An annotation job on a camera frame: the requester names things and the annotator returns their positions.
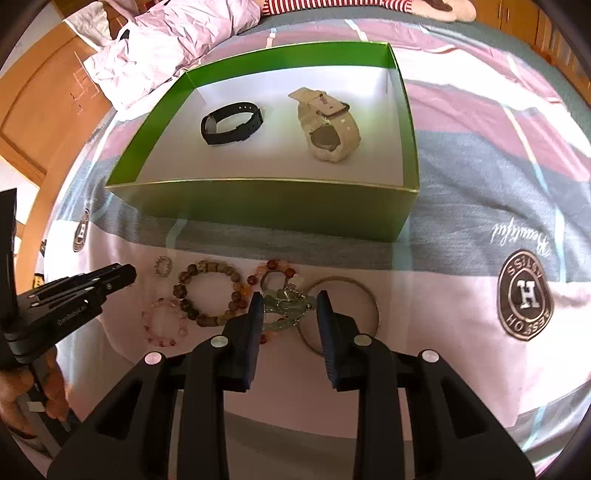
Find pink wrinkled pillow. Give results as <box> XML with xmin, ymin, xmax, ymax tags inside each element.
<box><xmin>83</xmin><ymin>0</ymin><xmax>264</xmax><ymax>112</ymax></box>

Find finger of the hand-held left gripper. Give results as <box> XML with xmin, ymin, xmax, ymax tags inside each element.
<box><xmin>34</xmin><ymin>263</ymin><xmax>138</xmax><ymax>306</ymax></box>

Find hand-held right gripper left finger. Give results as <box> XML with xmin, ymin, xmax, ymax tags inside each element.
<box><xmin>48</xmin><ymin>291</ymin><xmax>265</xmax><ymax>480</ymax></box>

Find green jade charm bracelet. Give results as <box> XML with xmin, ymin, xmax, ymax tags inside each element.
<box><xmin>261</xmin><ymin>288</ymin><xmax>319</xmax><ymax>333</ymax></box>

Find silver metal bangle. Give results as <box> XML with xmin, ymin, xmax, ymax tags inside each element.
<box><xmin>295</xmin><ymin>275</ymin><xmax>382</xmax><ymax>356</ymax></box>

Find black wristwatch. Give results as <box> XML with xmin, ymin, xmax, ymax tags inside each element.
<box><xmin>201</xmin><ymin>102</ymin><xmax>265</xmax><ymax>146</ymax></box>

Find green cardboard box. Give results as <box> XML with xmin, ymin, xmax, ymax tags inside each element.
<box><xmin>105</xmin><ymin>41</ymin><xmax>421</xmax><ymax>243</ymax></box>

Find brown wooden bead bracelet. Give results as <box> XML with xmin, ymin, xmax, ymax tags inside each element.
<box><xmin>173</xmin><ymin>260</ymin><xmax>247</xmax><ymax>328</ymax></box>

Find white cloth garment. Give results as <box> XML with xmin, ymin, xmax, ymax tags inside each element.
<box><xmin>64</xmin><ymin>2</ymin><xmax>125</xmax><ymax>47</ymax></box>

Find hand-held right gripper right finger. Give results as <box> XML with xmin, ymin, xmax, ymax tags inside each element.
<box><xmin>316</xmin><ymin>290</ymin><xmax>536</xmax><ymax>480</ymax></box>

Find person's left hand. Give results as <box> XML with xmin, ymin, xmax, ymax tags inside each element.
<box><xmin>0</xmin><ymin>346</ymin><xmax>71</xmax><ymax>438</ymax></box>

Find beige wristwatch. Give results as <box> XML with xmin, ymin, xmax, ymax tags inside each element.
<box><xmin>288</xmin><ymin>87</ymin><xmax>362</xmax><ymax>162</ymax></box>

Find pink crystal bead bracelet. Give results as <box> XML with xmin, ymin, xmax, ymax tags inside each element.
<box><xmin>141</xmin><ymin>298</ymin><xmax>190</xmax><ymax>348</ymax></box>

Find wooden wall cabinets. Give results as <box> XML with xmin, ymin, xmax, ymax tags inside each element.
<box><xmin>471</xmin><ymin>0</ymin><xmax>573</xmax><ymax>79</ymax></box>

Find orange agate bead bracelet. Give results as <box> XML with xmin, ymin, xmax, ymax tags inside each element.
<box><xmin>247</xmin><ymin>258</ymin><xmax>306</xmax><ymax>347</ymax></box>

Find striped patchwork bed cover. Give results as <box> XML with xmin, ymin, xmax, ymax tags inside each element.
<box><xmin>14</xmin><ymin>14</ymin><xmax>591</xmax><ymax>462</ymax></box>

